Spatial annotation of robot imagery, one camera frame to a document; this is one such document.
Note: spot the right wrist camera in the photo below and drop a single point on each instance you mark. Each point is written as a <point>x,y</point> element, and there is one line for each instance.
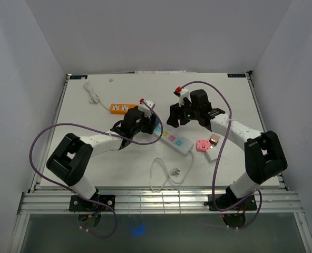
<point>181,93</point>

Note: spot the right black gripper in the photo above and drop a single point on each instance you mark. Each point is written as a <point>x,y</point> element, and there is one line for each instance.
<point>175,114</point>

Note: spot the corner label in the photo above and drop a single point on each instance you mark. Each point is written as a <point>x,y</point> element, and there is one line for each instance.
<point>78,77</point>
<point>236,75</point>

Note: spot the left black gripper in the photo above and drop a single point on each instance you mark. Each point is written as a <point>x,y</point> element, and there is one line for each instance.
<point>149,128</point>

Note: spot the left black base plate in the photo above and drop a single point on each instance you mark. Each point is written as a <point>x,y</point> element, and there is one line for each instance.
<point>92,203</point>

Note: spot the white plug adapter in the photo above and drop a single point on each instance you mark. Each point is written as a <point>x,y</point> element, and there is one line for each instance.
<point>212,154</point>

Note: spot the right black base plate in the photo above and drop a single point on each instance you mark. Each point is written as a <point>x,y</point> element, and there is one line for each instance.
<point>247,205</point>

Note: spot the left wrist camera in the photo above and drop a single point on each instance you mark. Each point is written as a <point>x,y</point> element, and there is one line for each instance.
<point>146,106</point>

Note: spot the rose gold plug adapter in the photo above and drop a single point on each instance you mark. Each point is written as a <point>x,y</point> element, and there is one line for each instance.
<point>214,139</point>

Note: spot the right corner label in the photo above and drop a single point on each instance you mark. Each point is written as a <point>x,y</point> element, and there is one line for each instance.
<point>236,75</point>

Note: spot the white multicolour power strip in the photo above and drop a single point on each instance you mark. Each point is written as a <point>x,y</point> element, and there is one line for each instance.
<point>178,143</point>

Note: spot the aluminium frame rail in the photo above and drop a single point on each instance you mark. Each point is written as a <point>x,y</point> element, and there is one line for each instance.
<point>130,202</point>

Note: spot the blue cube socket adapter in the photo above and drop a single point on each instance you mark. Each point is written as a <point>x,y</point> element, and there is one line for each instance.
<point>157,121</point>

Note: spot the left corner label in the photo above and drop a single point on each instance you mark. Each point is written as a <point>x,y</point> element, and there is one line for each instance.
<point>78,77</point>

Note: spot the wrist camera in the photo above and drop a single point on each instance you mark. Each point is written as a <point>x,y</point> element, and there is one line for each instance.
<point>181,93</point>
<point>146,106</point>

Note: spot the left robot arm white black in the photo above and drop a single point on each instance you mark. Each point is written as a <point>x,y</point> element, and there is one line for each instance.
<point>70,158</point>

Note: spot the orange power strip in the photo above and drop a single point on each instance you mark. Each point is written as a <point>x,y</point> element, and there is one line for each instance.
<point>115,108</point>

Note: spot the pink plug adapter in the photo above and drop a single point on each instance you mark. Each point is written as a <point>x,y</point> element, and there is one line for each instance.
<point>203,145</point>

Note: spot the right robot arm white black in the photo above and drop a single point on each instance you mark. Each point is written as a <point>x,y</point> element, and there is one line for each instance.
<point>264,156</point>

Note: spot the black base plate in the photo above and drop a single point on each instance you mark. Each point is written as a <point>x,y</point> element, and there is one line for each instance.
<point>92,203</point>
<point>247,205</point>

